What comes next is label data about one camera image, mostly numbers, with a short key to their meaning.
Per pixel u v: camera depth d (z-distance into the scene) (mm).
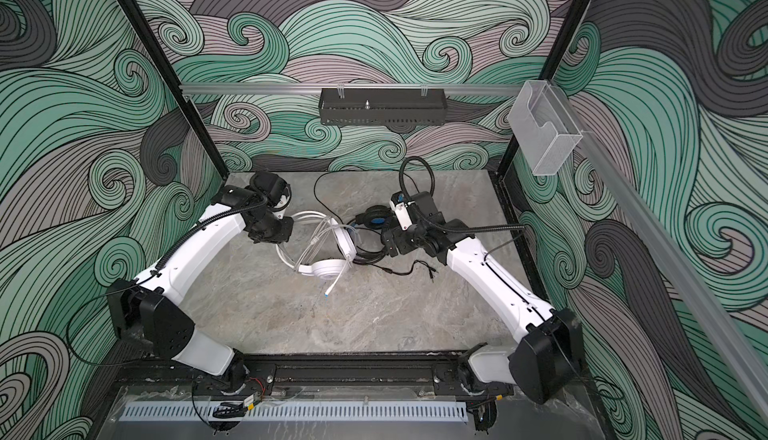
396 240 698
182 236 477
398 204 702
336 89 928
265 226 662
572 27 800
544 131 762
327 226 778
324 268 724
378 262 942
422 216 572
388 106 952
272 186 646
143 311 411
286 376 745
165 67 877
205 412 694
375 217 966
